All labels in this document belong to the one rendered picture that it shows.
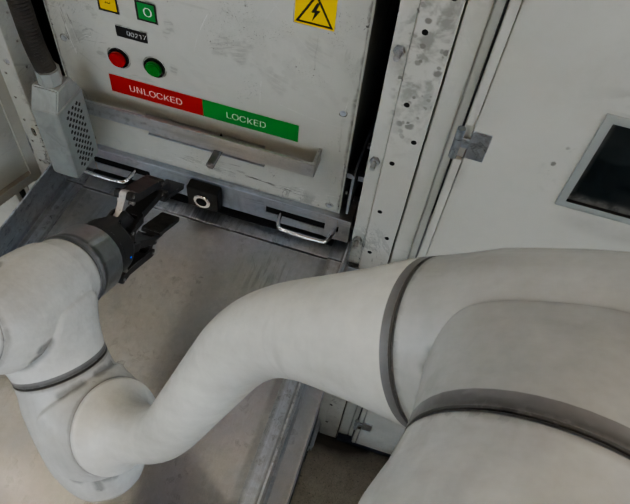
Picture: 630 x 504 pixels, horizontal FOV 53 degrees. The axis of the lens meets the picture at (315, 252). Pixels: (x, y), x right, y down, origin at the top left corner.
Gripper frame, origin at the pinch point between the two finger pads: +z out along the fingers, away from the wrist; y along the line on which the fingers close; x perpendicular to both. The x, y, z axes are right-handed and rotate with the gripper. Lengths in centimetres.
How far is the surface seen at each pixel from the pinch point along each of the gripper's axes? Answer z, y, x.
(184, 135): 9.8, -8.5, -2.2
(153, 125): 9.6, -8.7, -7.5
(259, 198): 19.0, 1.7, 9.7
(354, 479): 54, 87, 43
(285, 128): 11.3, -13.6, 13.3
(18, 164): 17.8, 8.4, -36.7
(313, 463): 55, 87, 31
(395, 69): -1.5, -27.9, 28.3
